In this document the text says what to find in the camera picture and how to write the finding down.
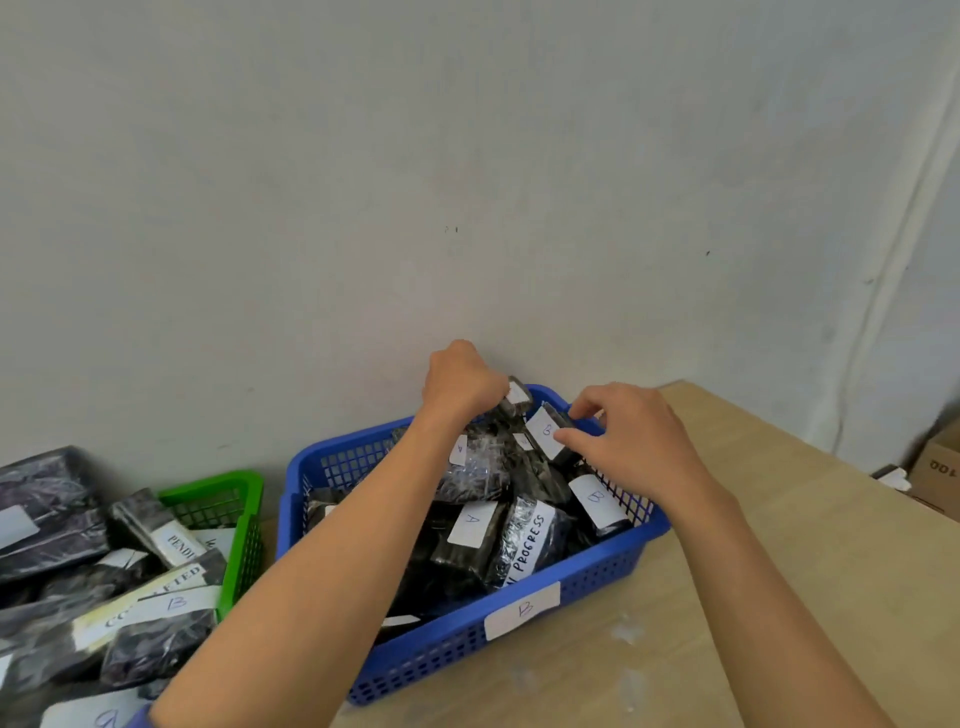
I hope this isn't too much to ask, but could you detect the person's right hand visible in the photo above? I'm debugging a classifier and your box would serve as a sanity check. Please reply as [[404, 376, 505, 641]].
[[558, 383, 723, 520]]

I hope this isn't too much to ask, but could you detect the person's left hand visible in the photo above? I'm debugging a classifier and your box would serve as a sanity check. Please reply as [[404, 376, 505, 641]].
[[421, 339, 511, 423]]

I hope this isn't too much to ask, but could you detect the black labelled packet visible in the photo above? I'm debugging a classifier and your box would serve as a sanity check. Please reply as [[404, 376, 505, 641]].
[[480, 375, 535, 432], [525, 401, 594, 472]]

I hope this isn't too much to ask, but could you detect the person's right forearm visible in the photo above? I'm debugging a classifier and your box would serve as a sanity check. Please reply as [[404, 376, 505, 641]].
[[663, 483, 897, 728]]

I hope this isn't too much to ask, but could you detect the person's left forearm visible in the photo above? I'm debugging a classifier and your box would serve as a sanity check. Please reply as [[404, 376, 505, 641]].
[[150, 408, 470, 728]]

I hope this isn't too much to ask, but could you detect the pile of black packets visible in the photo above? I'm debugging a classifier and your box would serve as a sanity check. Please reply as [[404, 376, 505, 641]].
[[303, 408, 635, 646], [0, 446, 230, 728]]

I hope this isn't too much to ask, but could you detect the blue plastic basket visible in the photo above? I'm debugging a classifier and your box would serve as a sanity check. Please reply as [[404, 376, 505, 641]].
[[276, 384, 672, 708]]

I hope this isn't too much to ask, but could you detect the green plastic basket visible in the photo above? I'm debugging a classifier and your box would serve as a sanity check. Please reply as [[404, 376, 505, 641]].
[[157, 470, 265, 621]]

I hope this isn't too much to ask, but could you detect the brown cardboard box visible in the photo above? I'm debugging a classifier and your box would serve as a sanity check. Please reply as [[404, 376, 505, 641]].
[[907, 418, 960, 520]]

